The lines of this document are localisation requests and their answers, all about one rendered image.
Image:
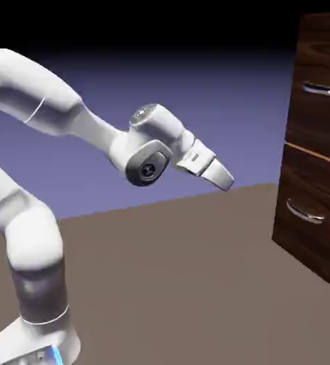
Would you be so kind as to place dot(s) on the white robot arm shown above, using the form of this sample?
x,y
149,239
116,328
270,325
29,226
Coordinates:
x,y
53,105

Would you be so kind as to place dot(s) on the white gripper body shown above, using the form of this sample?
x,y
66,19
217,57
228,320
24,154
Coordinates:
x,y
219,172

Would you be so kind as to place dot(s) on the dark wood drawer front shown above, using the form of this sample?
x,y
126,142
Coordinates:
x,y
315,114
304,222

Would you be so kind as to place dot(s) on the dark wood cabinet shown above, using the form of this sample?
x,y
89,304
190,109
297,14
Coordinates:
x,y
313,159

